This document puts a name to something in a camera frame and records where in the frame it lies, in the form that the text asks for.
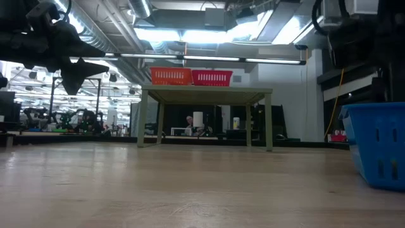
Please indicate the green small table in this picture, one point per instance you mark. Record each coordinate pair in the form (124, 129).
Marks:
(205, 95)

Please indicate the white frame box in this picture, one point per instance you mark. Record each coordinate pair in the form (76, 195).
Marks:
(180, 128)

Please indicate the silver round air duct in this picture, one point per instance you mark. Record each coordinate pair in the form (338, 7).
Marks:
(139, 8)

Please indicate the black hanging spotlight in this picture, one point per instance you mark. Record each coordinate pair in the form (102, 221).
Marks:
(113, 78)
(33, 76)

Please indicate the white ceiling air unit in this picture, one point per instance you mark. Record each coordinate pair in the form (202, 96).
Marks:
(364, 8)

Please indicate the grey square wall vent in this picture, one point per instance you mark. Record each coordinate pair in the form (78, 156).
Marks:
(237, 79)

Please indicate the black metal frame stand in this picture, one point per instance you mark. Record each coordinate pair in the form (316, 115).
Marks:
(95, 95)

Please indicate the black monitor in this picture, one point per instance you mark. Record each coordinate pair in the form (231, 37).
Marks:
(6, 107)

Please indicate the black LED light bar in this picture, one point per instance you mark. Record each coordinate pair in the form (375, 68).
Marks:
(148, 56)

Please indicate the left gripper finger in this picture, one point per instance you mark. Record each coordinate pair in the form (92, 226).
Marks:
(76, 74)
(76, 44)

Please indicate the white wipes canister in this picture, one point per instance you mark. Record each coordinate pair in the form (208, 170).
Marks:
(236, 123)

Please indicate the orange plastic basket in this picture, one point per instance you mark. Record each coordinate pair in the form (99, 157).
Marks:
(153, 76)

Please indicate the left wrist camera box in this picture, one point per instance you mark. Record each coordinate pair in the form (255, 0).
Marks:
(42, 16)

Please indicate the person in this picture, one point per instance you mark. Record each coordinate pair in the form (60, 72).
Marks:
(189, 121)

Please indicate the blue plastic basket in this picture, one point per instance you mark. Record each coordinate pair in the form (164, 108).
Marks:
(373, 142)

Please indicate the red plastic basket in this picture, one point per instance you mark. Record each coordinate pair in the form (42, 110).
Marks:
(226, 77)

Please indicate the grey ceiling junction box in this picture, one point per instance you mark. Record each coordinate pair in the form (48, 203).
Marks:
(214, 17)

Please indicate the red white box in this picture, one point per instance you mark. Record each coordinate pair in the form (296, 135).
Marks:
(337, 138)

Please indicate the white cylinder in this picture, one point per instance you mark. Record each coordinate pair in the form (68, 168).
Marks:
(197, 119)

